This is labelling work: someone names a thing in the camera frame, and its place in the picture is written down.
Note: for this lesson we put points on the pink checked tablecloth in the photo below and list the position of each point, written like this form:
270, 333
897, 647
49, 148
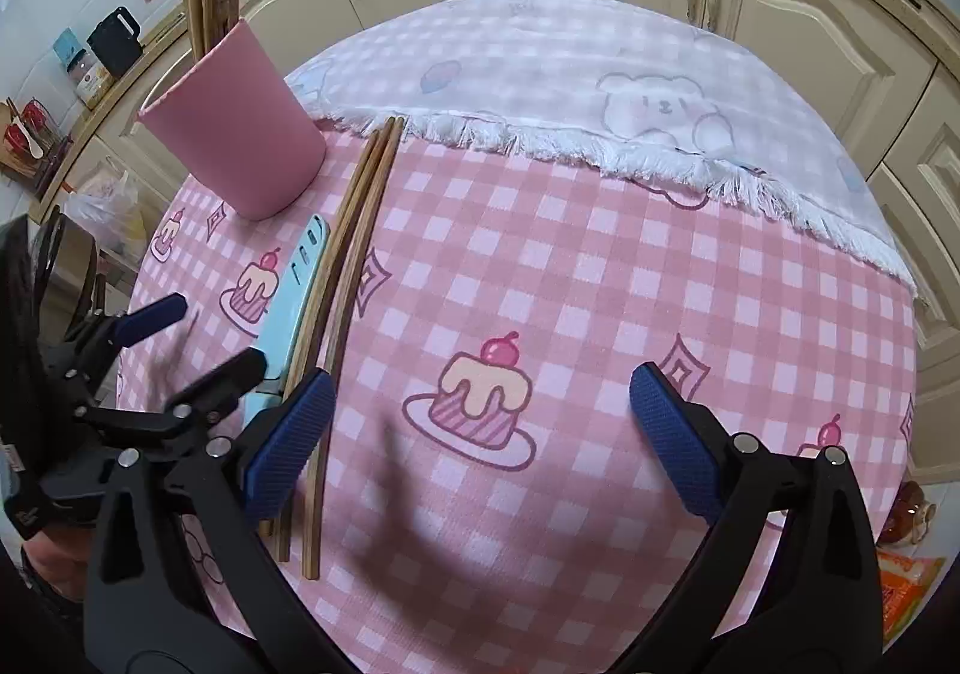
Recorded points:
562, 269

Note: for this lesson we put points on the orange bag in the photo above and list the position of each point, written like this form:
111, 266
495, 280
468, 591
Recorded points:
907, 595

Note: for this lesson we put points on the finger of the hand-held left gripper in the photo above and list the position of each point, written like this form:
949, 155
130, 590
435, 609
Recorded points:
217, 385
154, 320

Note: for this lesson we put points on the light blue spatula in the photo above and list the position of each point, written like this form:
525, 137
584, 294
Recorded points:
289, 299

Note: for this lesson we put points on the white fringed cloth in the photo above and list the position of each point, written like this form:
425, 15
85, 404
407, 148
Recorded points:
525, 59

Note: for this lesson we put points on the blue lid jar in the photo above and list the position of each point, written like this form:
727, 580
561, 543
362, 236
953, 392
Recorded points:
86, 74

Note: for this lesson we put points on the plastic bag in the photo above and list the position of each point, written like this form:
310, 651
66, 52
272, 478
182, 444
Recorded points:
109, 209

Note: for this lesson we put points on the pink cup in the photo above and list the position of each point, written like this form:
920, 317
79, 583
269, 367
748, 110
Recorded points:
240, 134

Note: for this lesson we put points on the red jars on rack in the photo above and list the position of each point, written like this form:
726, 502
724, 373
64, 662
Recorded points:
26, 137

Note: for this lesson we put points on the black container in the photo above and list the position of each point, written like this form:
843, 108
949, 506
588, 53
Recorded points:
114, 42

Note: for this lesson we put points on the brown jar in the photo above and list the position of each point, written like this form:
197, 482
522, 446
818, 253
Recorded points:
907, 509

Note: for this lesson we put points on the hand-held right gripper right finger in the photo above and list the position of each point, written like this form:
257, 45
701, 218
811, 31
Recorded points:
675, 445

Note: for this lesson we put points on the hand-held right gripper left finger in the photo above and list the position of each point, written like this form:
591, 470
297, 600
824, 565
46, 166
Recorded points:
289, 449

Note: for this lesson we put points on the person's left hand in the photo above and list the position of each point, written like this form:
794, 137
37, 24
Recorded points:
52, 569

